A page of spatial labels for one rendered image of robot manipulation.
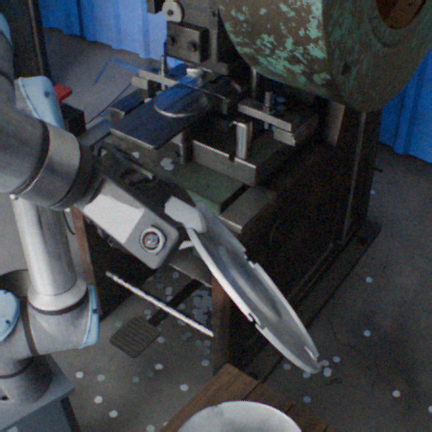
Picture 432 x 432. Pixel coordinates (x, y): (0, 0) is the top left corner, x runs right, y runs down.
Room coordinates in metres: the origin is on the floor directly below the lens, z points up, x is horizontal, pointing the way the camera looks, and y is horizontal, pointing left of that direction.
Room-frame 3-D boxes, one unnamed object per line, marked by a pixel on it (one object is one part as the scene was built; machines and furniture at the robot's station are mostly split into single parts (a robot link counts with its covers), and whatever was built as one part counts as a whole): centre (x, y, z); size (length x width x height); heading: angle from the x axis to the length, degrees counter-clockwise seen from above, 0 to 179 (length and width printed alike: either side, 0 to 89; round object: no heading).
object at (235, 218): (1.30, -0.29, 0.45); 0.92 x 0.12 x 0.90; 144
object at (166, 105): (1.20, 0.11, 0.72); 0.25 x 0.14 x 0.14; 144
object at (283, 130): (1.25, -0.13, 0.76); 0.17 x 0.06 x 0.10; 54
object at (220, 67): (1.35, 0.00, 0.86); 0.20 x 0.16 x 0.05; 54
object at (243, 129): (1.14, -0.06, 0.75); 0.03 x 0.03 x 0.10; 54
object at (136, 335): (1.24, 0.09, 0.14); 0.59 x 0.10 x 0.05; 144
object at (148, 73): (1.44, 0.14, 0.76); 0.17 x 0.06 x 0.10; 54
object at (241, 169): (1.34, 0.01, 0.68); 0.45 x 0.30 x 0.06; 54
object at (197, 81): (1.34, 0.01, 0.76); 0.15 x 0.09 x 0.05; 54
